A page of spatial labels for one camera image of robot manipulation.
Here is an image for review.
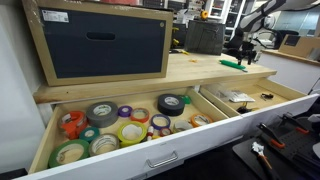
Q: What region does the black clamp with orange handle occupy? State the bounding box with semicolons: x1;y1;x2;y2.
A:
279;112;309;135
258;122;286;149

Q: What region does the yellow handled black tool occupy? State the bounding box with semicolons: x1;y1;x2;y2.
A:
169;48;190;56

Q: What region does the cardboard box with black label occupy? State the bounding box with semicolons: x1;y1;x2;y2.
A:
278;34;320;59

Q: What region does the blue tape roll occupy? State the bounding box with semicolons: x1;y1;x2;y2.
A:
150;113;172;131

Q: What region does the gray duct tape roll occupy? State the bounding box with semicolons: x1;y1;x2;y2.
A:
85;101;119;129

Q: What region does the large green tape roll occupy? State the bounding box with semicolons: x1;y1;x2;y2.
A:
48;138;91;169

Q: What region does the wooden box with black panel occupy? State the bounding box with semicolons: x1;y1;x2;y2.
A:
21;0;174;87

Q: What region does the teal tape roll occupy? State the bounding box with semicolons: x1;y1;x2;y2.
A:
78;126;101;144

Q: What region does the purple tape roll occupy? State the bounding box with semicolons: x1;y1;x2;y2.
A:
117;105;134;118

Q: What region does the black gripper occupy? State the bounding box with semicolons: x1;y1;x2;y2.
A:
228;40;258;66

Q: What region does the yellow tape roll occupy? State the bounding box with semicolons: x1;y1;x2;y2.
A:
116;120;148;148

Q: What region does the metal drawer handle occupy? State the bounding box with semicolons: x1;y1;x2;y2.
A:
145;150;179;169

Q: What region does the yellow black spring clamp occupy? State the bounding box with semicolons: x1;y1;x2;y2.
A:
236;102;258;115

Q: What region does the wooden drawer with tapes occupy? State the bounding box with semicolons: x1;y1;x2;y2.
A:
14;87;244;180

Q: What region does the black pegboard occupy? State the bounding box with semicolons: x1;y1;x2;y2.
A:
232;113;320;180

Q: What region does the dark gray tote bag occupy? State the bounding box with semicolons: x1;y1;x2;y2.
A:
184;19;227;56

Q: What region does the clear plastic box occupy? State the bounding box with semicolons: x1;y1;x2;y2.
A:
213;84;234;99

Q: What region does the black clamp with metal lever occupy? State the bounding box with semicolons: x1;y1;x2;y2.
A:
260;92;274;101

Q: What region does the wooden drawer with tools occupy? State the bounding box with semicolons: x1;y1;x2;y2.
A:
199;77;320;134

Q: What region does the large black tape roll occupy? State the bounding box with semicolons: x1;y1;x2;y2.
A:
157;93;186;117

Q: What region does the green marker pen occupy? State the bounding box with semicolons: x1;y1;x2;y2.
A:
218;59;248;73

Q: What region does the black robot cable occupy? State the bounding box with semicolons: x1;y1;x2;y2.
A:
253;29;284;54

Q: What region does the white tape roll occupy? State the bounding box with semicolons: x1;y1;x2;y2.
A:
173;119;194;134

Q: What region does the beige strapping tape roll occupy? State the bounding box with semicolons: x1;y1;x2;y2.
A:
88;133;120;157

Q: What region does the white cabinet with wooden top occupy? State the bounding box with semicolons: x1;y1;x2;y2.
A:
258;49;320;94

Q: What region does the small green plastic piece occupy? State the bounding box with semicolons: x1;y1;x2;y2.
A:
179;94;192;105

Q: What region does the red orange tape roll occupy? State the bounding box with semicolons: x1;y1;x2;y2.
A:
129;107;151;124

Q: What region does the small red tape roll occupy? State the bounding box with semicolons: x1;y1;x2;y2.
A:
159;127;173;138

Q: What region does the silver foil bag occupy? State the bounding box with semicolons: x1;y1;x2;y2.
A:
228;90;256;103

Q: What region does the white shelving unit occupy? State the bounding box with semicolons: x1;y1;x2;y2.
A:
204;0;248;38

